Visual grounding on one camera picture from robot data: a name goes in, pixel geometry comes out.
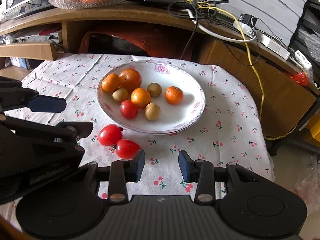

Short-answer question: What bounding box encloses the red cherry tomato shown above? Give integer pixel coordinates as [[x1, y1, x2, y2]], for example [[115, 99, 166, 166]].
[[116, 139, 140, 159], [98, 124, 123, 146], [120, 100, 138, 120]]

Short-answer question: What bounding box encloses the small orange tangerine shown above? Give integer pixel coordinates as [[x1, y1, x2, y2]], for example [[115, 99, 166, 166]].
[[131, 88, 151, 109]]

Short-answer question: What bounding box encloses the large orange persimmon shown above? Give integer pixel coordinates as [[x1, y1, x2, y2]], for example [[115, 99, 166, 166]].
[[119, 68, 142, 93]]

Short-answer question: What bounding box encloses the small brown longan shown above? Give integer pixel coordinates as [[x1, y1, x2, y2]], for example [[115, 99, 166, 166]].
[[147, 82, 162, 97]]

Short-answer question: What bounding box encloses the white floral plate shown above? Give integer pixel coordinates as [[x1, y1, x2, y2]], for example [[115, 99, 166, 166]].
[[97, 60, 206, 134]]

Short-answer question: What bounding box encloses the cherry print tablecloth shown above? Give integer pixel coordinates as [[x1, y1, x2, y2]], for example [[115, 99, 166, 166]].
[[9, 54, 274, 195]]

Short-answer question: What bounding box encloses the wooden tv stand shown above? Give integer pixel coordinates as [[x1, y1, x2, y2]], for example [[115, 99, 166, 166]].
[[1, 3, 319, 138]]

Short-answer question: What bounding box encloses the yellow box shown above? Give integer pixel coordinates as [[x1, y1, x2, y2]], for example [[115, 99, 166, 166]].
[[308, 114, 320, 137]]

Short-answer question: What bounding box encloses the small red ornament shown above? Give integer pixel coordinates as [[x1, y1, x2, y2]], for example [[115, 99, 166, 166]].
[[291, 72, 309, 87]]

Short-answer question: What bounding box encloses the white modem box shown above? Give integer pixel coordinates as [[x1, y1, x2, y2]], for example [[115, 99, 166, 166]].
[[256, 31, 290, 60]]

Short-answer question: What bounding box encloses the white power strip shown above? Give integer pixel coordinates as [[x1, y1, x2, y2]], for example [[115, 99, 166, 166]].
[[233, 21, 257, 38]]

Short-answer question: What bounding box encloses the black metal shelf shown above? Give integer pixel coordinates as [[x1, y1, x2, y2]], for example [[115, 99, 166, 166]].
[[287, 0, 320, 136]]

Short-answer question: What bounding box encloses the yellow network cable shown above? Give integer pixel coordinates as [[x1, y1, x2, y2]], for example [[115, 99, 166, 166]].
[[147, 0, 298, 140]]

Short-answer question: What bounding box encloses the thick white cable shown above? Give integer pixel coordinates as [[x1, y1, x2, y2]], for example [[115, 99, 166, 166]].
[[179, 9, 258, 43]]

